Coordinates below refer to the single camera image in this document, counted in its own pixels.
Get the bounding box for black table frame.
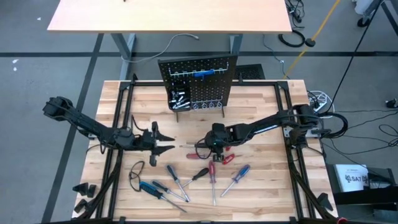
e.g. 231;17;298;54
72;73;340;224

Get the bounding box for grey floor cable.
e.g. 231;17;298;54
120;32;200;64

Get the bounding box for white power strip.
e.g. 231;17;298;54
307;90;336;114

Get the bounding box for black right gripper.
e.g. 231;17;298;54
203;122;239;163

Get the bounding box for black plastic pegboard bin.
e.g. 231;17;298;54
167;86;192;113

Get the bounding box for blue and black screwdriver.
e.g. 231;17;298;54
165;164;191;203
139;181;188;213

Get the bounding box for black floor grate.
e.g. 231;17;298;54
238;63;266;81

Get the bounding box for office chair base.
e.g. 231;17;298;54
353;0;398;29

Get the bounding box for yellow cord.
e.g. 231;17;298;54
283;0;342;79

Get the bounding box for black coiled cable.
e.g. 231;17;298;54
277;29;306;49

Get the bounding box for large red-handled flathead screwdriver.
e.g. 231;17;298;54
208;160;217;207

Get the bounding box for short chrome hook rail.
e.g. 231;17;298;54
190;97;224;112

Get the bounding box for long black cable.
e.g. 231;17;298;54
329;0;385;108

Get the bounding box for dark-tipped nut driver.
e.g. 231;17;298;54
152;180;189;203

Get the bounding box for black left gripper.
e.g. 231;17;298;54
132;121;176;167

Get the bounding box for black-framed safety glasses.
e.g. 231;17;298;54
128;160;146;192

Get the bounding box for black-handled Phillips screwdriver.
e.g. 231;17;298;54
181;167;210;188

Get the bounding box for black metal pegboard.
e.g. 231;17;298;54
157;55;239;124

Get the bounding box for light wooden desk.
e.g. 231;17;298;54
46;0;294;81

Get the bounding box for white printed booklet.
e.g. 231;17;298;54
333;164;370;193

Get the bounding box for black tangled floor cables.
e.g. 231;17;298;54
284;0;307;24

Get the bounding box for black cable bundle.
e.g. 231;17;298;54
323;111;349;139

